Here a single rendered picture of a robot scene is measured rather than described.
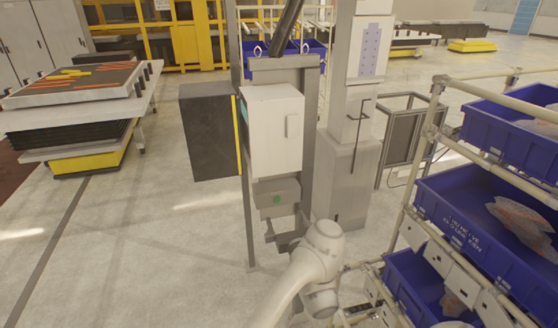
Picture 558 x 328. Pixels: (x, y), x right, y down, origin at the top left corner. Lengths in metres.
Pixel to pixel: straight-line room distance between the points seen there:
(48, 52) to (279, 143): 7.40
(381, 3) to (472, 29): 13.50
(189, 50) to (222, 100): 7.42
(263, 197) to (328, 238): 0.50
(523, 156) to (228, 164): 0.88
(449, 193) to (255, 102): 1.04
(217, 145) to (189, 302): 1.59
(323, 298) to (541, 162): 0.69
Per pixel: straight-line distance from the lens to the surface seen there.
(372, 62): 2.01
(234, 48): 1.46
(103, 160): 3.90
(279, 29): 0.97
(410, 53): 10.84
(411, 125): 3.06
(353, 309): 1.70
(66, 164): 4.05
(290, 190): 1.17
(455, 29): 14.66
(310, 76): 1.03
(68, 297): 2.72
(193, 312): 2.25
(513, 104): 0.99
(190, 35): 8.19
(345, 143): 2.15
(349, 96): 2.00
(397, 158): 3.18
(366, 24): 1.94
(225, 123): 0.87
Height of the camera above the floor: 1.89
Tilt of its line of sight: 30 degrees down
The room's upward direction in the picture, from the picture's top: 1 degrees counter-clockwise
